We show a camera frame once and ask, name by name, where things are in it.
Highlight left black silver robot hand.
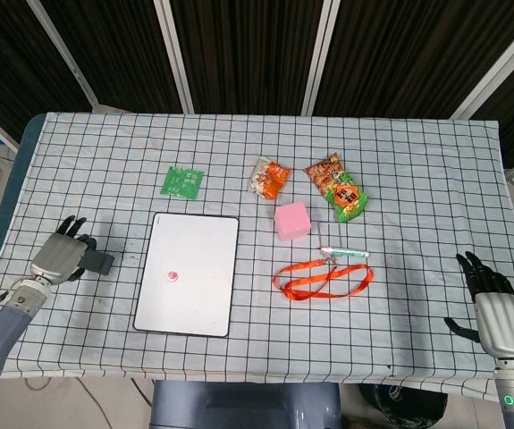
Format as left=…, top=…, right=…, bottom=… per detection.
left=29, top=215, right=98, bottom=286

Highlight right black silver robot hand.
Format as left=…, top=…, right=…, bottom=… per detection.
left=443, top=250, right=514, bottom=358

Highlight grey and black eraser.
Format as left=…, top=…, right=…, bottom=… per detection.
left=80, top=249, right=118, bottom=276

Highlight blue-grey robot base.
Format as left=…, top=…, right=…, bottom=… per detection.
left=148, top=379, right=342, bottom=429

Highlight white board with black rim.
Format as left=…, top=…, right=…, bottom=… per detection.
left=132, top=211, right=240, bottom=338

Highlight white black checked tablecloth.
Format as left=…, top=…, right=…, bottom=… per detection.
left=0, top=111, right=514, bottom=406

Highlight green flat sachet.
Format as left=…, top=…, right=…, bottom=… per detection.
left=159, top=165, right=206, bottom=201

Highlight teal white marker pen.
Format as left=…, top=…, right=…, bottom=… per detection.
left=318, top=246, right=370, bottom=260

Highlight green orange snack bag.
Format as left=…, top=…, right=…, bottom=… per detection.
left=305, top=152, right=370, bottom=225

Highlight orange white snack packet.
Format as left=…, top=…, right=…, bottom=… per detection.
left=248, top=156, right=293, bottom=201

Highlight pink foam cube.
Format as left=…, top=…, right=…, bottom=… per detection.
left=274, top=200, right=311, bottom=244

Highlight dark partition screen white frames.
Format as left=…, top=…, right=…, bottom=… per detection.
left=0, top=0, right=514, bottom=180

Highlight orange lanyard with metal clip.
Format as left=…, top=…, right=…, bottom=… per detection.
left=273, top=254, right=375, bottom=302

